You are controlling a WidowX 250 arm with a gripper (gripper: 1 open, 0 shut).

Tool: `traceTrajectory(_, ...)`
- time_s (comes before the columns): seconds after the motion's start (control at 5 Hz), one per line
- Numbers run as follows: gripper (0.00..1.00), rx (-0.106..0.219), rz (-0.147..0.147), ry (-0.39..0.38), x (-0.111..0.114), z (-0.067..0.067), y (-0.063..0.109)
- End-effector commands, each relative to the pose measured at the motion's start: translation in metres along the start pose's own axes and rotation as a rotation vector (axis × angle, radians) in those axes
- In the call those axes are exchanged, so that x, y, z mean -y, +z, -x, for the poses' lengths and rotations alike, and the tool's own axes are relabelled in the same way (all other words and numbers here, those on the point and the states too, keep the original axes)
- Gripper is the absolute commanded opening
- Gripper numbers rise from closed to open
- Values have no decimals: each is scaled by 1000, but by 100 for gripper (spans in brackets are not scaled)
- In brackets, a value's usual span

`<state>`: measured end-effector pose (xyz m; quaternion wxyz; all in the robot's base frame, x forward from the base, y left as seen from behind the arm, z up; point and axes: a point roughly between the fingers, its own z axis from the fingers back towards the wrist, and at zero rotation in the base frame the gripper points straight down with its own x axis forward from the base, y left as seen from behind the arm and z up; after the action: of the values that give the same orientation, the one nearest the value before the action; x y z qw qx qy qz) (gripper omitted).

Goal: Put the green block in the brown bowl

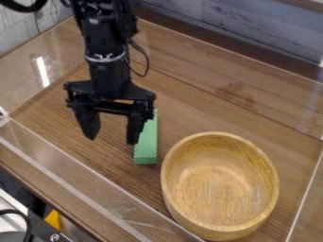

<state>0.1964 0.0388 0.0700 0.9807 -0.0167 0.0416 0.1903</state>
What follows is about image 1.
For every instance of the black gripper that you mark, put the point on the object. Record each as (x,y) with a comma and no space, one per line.
(110,83)

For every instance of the green rectangular block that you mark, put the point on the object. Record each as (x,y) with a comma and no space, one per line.
(146,149)

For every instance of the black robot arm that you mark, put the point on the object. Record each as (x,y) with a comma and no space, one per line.
(107,25)

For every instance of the brown wooden bowl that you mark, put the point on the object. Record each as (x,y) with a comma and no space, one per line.
(221,185)

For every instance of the yellow black device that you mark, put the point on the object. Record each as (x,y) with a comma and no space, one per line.
(45,231)

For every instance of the clear acrylic left wall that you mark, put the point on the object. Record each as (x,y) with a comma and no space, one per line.
(39,63)

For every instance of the clear acrylic wall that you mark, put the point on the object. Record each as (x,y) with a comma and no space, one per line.
(278,94)
(39,63)
(94,202)

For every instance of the clear acrylic front wall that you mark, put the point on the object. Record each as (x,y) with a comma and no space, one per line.
(94,202)

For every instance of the clear acrylic back wall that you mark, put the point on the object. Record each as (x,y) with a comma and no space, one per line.
(278,94)

